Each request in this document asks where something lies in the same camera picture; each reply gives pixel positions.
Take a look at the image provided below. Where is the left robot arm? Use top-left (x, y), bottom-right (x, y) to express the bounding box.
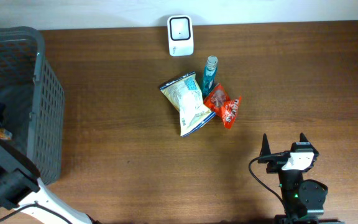
top-left (0, 139), bottom-right (99, 224)

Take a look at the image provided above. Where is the red snack bag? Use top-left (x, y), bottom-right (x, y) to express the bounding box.
top-left (204, 83), bottom-right (242, 129)

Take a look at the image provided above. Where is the blue drink bottle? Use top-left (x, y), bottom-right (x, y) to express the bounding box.
top-left (201, 55), bottom-right (218, 98)

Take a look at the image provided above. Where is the white barcode scanner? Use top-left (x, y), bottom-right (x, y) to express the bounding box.
top-left (167, 15), bottom-right (194, 57)

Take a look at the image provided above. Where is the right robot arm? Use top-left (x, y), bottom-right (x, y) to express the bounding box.
top-left (253, 133), bottom-right (340, 224)

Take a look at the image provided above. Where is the cream blue chips bag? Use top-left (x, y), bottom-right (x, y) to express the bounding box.
top-left (160, 72), bottom-right (216, 137)

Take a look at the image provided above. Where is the grey plastic mesh basket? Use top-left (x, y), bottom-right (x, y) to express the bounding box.
top-left (0, 27), bottom-right (65, 185)

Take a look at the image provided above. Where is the small orange box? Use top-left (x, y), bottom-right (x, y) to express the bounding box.
top-left (0, 128), bottom-right (13, 141)

